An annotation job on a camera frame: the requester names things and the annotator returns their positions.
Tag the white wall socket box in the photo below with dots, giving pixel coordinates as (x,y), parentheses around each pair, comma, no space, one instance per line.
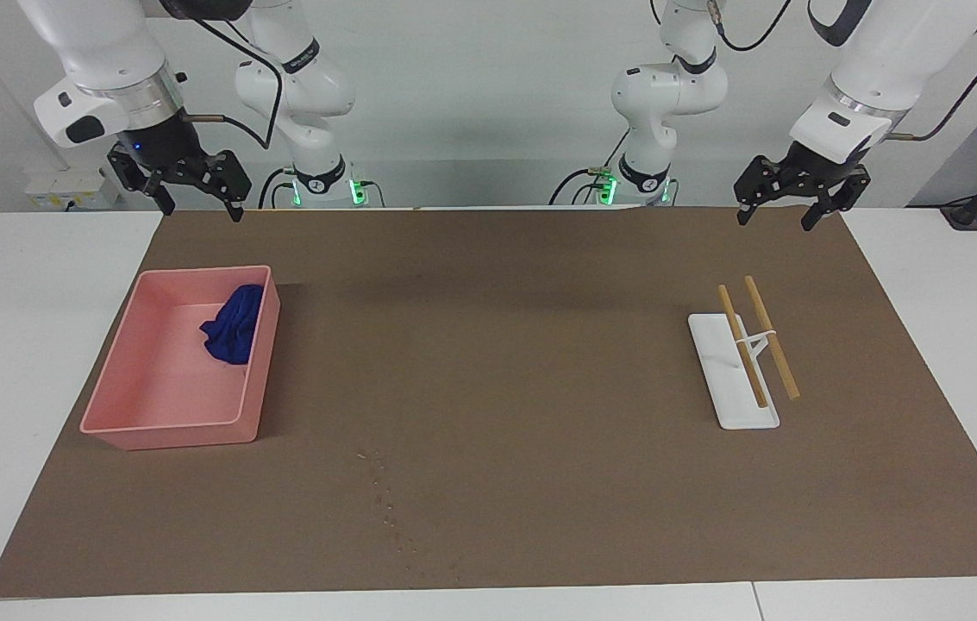
(65,188)

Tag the pink plastic bin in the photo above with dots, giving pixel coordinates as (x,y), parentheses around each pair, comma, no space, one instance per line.
(160,388)

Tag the white towel rack wooden rods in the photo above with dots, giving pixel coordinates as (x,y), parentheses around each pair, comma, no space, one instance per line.
(734,397)

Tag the brown table mat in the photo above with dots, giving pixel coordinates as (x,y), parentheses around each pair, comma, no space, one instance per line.
(488,431)

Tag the blue towel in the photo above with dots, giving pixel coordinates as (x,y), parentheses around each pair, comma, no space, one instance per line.
(234,328)

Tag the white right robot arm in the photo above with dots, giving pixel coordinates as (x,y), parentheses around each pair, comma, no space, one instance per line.
(100,52)

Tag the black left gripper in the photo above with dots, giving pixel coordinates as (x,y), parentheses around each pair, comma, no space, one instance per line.
(824,164)

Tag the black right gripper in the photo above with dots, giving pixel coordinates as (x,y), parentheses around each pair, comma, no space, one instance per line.
(160,142)

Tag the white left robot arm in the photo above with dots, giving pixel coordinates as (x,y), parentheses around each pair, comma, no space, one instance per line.
(893,60)

